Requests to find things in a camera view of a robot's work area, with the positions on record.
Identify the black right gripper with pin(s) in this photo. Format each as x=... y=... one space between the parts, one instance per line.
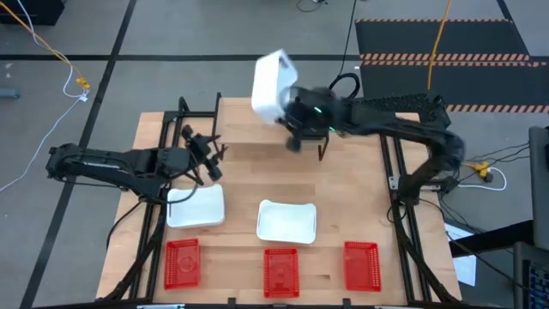
x=313 y=113

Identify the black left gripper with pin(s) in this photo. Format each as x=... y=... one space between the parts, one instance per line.
x=199 y=148

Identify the white plastic basket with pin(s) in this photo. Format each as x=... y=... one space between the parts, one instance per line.
x=266 y=92
x=285 y=223
x=201 y=210

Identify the red plastic basket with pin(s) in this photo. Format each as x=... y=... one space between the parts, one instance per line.
x=281 y=272
x=182 y=264
x=362 y=266

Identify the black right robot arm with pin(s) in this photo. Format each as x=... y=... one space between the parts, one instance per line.
x=442 y=141

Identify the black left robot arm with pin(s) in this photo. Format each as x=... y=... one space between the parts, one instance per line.
x=107 y=165

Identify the wooden shelf with black legs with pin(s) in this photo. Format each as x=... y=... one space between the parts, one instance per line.
x=244 y=129

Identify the black perforated case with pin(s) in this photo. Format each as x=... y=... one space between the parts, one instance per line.
x=399 y=102

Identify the black hazard-striped floor mat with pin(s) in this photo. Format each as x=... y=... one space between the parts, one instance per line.
x=472 y=38

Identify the yellow power plug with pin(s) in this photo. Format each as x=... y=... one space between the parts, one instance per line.
x=482 y=168

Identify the grey floor object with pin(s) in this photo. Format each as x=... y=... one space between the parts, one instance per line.
x=8 y=93

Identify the white paper sheet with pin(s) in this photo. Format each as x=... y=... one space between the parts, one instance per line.
x=467 y=270

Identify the black box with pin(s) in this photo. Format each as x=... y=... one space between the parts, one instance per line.
x=38 y=10

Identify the grey cabinet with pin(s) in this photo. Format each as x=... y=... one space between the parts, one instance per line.
x=539 y=193

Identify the grey equipment case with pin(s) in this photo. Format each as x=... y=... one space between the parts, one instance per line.
x=534 y=279

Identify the black aluminium table frame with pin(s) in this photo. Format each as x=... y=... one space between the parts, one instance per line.
x=193 y=114

